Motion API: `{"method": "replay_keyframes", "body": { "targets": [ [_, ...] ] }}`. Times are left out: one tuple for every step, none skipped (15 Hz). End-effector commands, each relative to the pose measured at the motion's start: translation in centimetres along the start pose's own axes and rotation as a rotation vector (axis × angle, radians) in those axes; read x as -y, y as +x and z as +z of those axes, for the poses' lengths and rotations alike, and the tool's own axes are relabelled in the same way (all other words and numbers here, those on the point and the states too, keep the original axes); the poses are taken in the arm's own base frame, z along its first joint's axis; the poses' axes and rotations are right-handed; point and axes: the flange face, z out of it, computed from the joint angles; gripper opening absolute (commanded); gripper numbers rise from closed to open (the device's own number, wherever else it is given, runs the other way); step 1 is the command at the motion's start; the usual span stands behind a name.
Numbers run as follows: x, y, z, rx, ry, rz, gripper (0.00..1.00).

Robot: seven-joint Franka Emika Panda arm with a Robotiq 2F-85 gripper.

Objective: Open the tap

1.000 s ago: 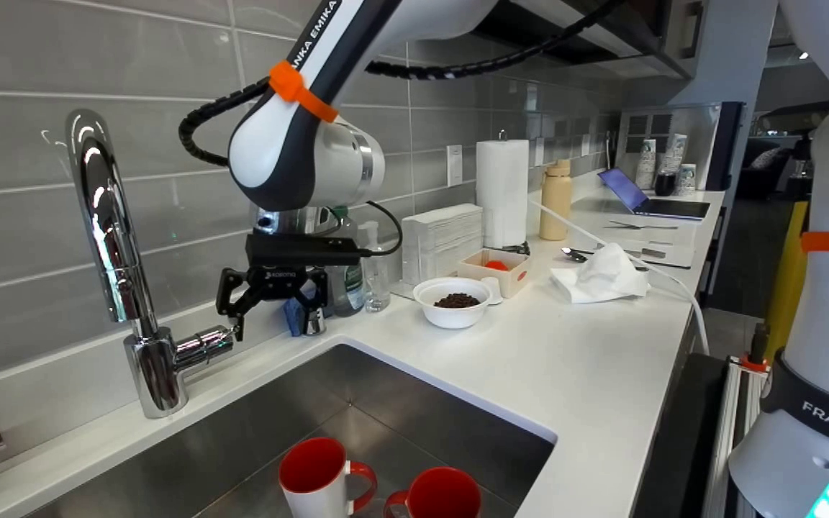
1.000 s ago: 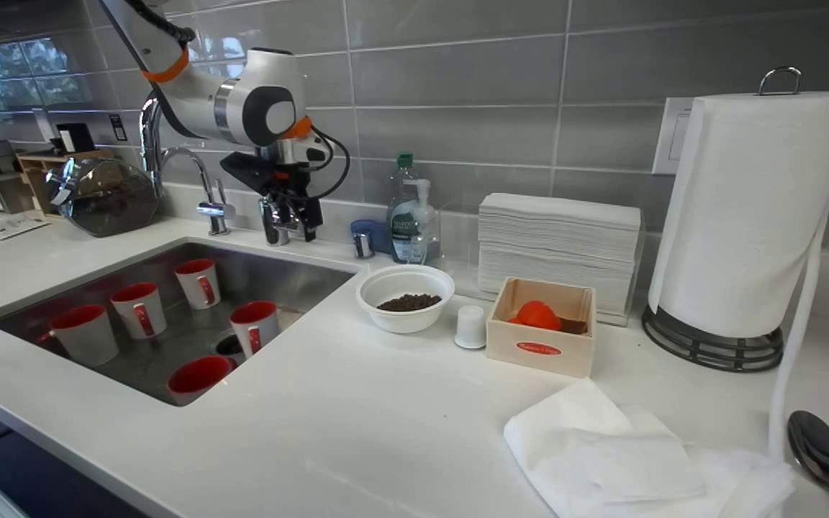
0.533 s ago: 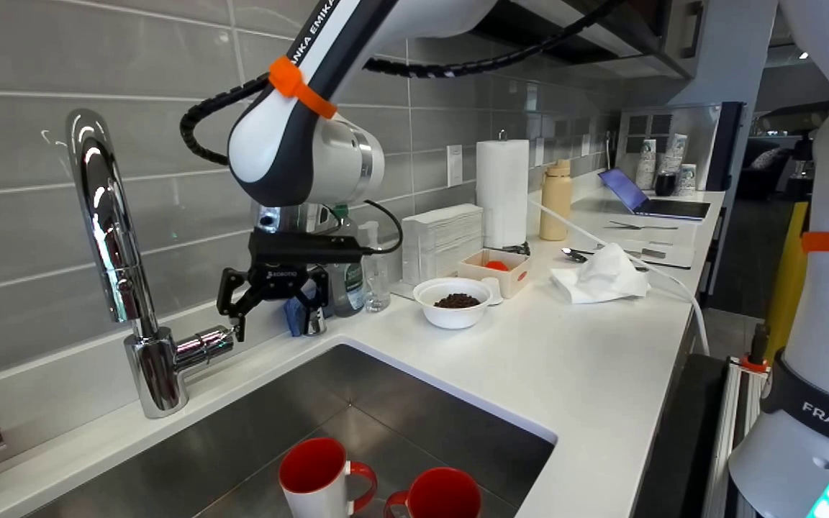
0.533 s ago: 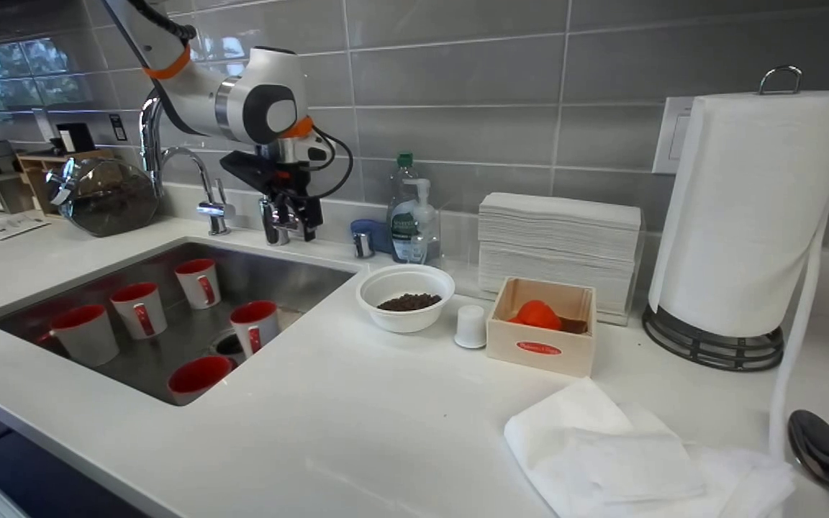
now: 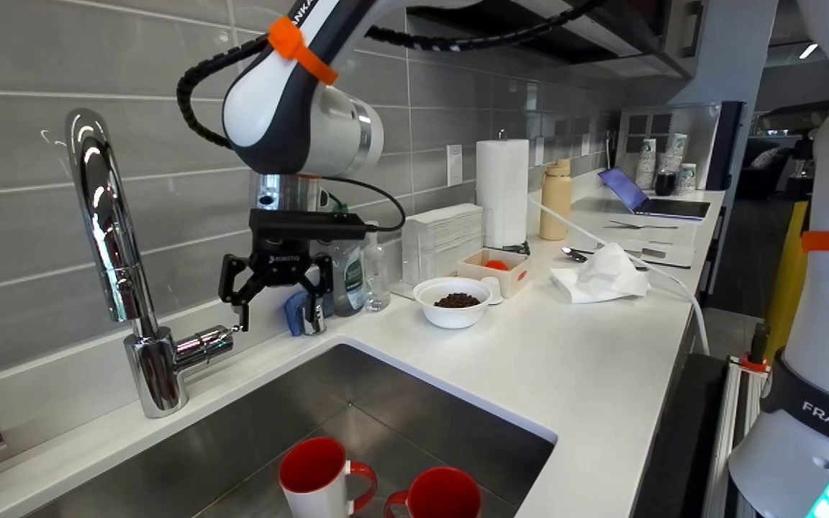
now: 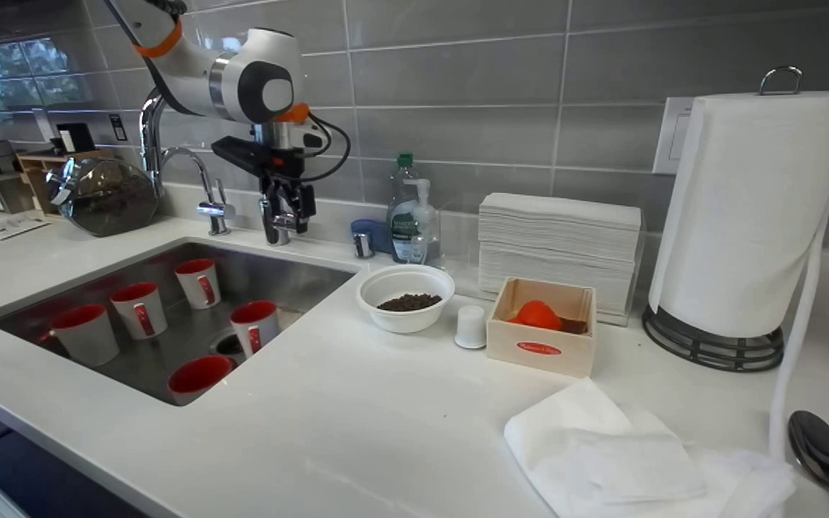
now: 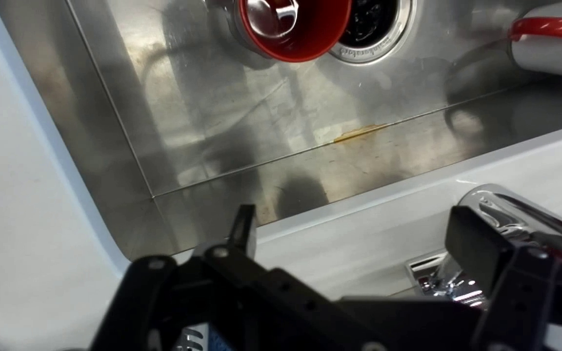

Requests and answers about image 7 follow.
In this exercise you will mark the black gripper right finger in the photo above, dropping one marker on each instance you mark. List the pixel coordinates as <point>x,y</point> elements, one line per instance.
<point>527,285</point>

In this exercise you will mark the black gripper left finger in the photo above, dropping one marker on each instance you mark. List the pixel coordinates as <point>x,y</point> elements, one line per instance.
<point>248,293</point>

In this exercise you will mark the tall chrome kitchen faucet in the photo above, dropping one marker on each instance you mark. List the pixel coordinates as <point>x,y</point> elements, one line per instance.
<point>527,217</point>

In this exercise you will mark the stainless steel sink basin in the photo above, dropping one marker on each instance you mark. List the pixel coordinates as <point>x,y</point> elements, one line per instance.
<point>229,129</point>

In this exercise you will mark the red inside white mug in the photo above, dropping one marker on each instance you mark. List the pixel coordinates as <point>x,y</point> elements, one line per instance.
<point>554,51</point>
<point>293,39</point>

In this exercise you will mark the sink drain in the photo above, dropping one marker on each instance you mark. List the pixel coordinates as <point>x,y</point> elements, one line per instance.
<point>375,30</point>

